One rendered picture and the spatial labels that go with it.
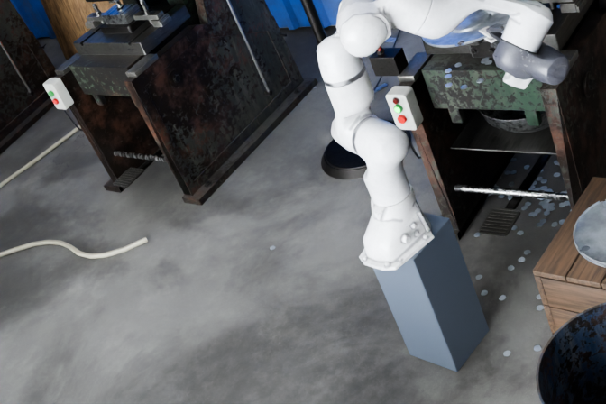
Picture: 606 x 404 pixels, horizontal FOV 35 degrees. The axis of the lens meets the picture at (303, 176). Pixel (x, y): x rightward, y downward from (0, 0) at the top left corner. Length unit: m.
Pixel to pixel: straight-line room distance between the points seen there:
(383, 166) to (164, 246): 1.69
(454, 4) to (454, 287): 0.86
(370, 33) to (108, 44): 2.03
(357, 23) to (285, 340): 1.33
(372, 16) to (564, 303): 0.93
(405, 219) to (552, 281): 0.41
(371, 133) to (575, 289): 0.66
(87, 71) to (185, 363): 1.43
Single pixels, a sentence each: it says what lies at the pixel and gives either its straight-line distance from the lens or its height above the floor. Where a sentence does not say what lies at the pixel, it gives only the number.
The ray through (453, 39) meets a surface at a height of 0.80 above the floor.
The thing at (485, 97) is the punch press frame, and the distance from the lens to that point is 2.94.
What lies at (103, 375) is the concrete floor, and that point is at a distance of 3.50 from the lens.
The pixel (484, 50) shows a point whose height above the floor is 0.67.
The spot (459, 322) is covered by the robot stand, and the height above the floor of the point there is 0.14.
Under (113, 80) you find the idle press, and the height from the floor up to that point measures 0.58.
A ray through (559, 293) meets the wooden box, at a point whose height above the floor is 0.28.
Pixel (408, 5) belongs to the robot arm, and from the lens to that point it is 2.26.
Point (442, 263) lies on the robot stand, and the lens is 2.68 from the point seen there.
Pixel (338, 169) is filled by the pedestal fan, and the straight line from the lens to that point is 3.82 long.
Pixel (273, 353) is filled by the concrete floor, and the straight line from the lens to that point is 3.19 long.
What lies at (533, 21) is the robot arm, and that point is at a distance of 2.36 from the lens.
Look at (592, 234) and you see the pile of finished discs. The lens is 2.62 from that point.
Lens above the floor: 2.05
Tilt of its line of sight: 31 degrees down
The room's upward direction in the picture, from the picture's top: 24 degrees counter-clockwise
